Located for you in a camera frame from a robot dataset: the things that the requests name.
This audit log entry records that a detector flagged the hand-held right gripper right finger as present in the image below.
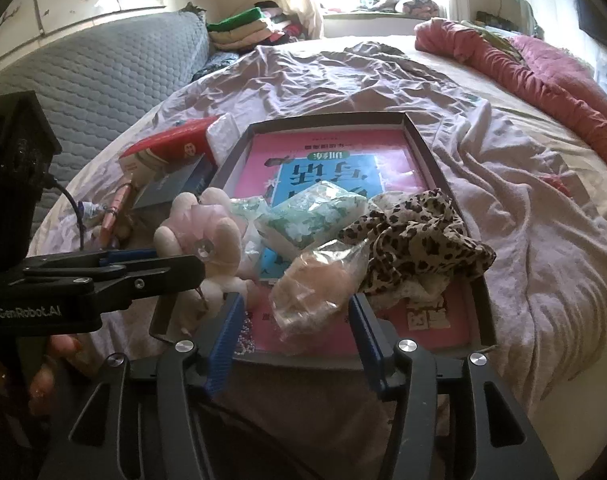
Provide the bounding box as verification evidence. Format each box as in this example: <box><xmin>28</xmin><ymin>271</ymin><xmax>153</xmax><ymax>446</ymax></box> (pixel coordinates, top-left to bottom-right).
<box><xmin>348</xmin><ymin>294</ymin><xmax>559</xmax><ymax>480</ymax></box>

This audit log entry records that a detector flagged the white fluffy scrunchie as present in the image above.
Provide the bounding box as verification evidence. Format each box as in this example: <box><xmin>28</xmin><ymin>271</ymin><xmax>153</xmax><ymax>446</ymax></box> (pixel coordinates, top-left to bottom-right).
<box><xmin>366</xmin><ymin>275</ymin><xmax>451</xmax><ymax>314</ymax></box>

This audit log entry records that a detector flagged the leopard print cloth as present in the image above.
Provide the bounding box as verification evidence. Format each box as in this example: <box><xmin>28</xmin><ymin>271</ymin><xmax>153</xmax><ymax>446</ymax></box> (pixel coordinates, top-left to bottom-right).
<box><xmin>338</xmin><ymin>188</ymin><xmax>497</xmax><ymax>296</ymax></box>

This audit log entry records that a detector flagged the grey quilted headboard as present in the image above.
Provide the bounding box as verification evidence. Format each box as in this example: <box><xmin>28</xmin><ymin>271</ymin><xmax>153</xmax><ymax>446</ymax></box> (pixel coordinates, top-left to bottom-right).
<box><xmin>0</xmin><ymin>10</ymin><xmax>211</xmax><ymax>231</ymax></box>

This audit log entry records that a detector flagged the dark hardcover book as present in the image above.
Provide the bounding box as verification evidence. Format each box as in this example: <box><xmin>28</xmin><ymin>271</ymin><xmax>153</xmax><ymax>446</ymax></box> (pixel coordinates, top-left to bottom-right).
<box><xmin>132</xmin><ymin>152</ymin><xmax>219</xmax><ymax>211</ymax></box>

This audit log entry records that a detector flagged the pink pen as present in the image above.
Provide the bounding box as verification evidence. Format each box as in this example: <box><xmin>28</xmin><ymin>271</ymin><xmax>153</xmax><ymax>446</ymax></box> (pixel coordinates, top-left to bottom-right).
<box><xmin>100</xmin><ymin>182</ymin><xmax>134</xmax><ymax>241</ymax></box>

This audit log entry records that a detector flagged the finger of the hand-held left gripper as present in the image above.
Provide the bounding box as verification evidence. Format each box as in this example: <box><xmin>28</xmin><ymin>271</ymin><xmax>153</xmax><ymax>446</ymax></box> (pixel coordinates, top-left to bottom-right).
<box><xmin>90</xmin><ymin>255</ymin><xmax>207</xmax><ymax>312</ymax></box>
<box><xmin>23</xmin><ymin>249</ymin><xmax>157</xmax><ymax>282</ymax></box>

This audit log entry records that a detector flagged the stack of folded clothes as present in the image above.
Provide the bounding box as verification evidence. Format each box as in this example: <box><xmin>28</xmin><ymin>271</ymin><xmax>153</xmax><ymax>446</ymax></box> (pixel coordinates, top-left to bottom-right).
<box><xmin>206</xmin><ymin>6</ymin><xmax>307</xmax><ymax>52</ymax></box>

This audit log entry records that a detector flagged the green floral tissue pack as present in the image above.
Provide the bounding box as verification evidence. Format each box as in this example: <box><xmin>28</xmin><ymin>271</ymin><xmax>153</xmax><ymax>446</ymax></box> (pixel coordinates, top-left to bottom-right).
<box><xmin>256</xmin><ymin>180</ymin><xmax>369</xmax><ymax>252</ymax></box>

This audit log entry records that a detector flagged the black cable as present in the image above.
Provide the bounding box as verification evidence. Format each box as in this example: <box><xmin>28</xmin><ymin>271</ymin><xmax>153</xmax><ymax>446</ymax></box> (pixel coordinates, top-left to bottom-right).
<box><xmin>43</xmin><ymin>177</ymin><xmax>87</xmax><ymax>253</ymax></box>

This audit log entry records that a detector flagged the white rounded chair back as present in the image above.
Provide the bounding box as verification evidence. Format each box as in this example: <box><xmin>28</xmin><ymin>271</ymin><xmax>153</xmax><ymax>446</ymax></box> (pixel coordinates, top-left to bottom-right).
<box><xmin>501</xmin><ymin>0</ymin><xmax>533</xmax><ymax>28</ymax></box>

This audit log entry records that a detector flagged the red white tissue pack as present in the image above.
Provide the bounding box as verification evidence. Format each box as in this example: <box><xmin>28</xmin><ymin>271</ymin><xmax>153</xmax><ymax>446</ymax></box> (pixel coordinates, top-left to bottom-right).
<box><xmin>118</xmin><ymin>114</ymin><xmax>241</xmax><ymax>171</ymax></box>

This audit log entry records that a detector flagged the pink blanket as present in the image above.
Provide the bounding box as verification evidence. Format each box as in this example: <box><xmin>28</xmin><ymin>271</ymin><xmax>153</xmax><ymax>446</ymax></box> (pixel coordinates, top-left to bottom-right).
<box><xmin>414</xmin><ymin>17</ymin><xmax>607</xmax><ymax>181</ymax></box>

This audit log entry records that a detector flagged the white purple tube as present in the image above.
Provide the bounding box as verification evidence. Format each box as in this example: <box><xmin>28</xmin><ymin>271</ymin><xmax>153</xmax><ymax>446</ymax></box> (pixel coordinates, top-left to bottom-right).
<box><xmin>78</xmin><ymin>200</ymin><xmax>109</xmax><ymax>219</ymax></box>

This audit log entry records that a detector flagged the purple wrinkled bed sheet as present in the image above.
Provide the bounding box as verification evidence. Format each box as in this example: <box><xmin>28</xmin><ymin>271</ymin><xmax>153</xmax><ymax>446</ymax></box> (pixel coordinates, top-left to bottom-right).
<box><xmin>48</xmin><ymin>40</ymin><xmax>607</xmax><ymax>411</ymax></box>

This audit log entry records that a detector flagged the pink sponge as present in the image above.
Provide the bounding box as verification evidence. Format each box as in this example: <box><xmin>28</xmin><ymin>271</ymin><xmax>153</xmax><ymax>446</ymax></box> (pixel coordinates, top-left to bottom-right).
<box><xmin>269</xmin><ymin>239</ymin><xmax>371</xmax><ymax>346</ymax></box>

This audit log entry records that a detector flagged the pink blue picture book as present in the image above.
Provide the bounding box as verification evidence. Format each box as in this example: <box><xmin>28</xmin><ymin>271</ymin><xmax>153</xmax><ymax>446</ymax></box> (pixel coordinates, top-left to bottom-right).
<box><xmin>223</xmin><ymin>127</ymin><xmax>477</xmax><ymax>356</ymax></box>

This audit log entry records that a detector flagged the grey shallow cardboard box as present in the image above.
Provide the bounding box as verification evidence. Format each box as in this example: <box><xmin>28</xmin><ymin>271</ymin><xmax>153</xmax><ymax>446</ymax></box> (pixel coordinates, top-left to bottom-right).
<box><xmin>150</xmin><ymin>111</ymin><xmax>500</xmax><ymax>361</ymax></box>

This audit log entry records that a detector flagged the dark patterned cloth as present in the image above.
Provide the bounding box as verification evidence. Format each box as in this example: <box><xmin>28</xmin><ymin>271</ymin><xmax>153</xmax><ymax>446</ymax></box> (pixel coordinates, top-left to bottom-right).
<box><xmin>190</xmin><ymin>52</ymin><xmax>241</xmax><ymax>81</ymax></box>

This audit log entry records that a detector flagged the pile of patterned bedding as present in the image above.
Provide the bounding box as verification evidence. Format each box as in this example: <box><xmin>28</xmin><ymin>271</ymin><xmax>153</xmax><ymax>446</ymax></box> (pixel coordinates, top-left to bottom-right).
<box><xmin>356</xmin><ymin>0</ymin><xmax>441</xmax><ymax>19</ymax></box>

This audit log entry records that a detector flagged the pink white plush flower toy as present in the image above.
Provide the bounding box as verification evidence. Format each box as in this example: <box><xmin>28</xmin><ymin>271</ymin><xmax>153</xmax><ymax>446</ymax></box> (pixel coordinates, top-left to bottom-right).
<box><xmin>153</xmin><ymin>187</ymin><xmax>257</xmax><ymax>341</ymax></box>

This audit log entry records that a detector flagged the person's left hand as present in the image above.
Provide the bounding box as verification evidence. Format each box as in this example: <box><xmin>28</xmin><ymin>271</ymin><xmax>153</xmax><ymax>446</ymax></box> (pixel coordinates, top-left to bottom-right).
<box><xmin>27</xmin><ymin>332</ymin><xmax>87</xmax><ymax>417</ymax></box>

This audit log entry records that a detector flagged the green cloth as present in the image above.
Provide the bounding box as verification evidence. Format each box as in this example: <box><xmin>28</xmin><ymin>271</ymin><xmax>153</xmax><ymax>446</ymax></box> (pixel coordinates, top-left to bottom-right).
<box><xmin>461</xmin><ymin>20</ymin><xmax>521</xmax><ymax>56</ymax></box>

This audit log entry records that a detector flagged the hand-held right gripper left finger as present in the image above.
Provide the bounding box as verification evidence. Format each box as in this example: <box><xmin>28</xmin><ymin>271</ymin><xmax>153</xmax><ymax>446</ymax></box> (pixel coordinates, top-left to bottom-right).
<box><xmin>36</xmin><ymin>292</ymin><xmax>247</xmax><ymax>480</ymax></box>

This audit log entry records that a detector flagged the green window seat mat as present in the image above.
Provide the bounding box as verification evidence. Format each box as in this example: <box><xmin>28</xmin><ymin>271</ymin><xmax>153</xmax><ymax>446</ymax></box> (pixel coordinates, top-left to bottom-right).
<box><xmin>323</xmin><ymin>10</ymin><xmax>419</xmax><ymax>22</ymax></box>

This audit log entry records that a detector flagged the pearl bead string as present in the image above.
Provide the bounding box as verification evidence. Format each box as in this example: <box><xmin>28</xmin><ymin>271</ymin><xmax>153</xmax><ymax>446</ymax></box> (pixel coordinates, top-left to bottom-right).
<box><xmin>233</xmin><ymin>317</ymin><xmax>258</xmax><ymax>358</ymax></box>

